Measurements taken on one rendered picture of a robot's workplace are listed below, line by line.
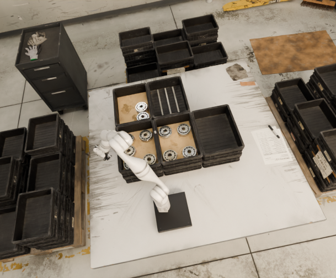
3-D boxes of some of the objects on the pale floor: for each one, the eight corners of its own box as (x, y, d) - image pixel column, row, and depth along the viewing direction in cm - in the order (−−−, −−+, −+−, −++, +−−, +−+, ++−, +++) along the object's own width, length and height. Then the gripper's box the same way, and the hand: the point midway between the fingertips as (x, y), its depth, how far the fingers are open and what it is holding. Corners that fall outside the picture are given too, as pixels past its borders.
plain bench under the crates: (292, 238, 224) (326, 219, 164) (118, 274, 222) (90, 269, 162) (235, 103, 307) (245, 59, 248) (109, 129, 306) (88, 91, 246)
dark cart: (90, 111, 324) (58, 56, 247) (57, 118, 324) (14, 65, 247) (90, 79, 355) (61, 21, 279) (59, 85, 355) (22, 29, 278)
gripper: (116, 150, 172) (112, 160, 185) (99, 137, 172) (96, 148, 185) (110, 157, 167) (106, 166, 180) (92, 144, 167) (89, 154, 180)
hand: (101, 156), depth 181 cm, fingers open, 5 cm apart
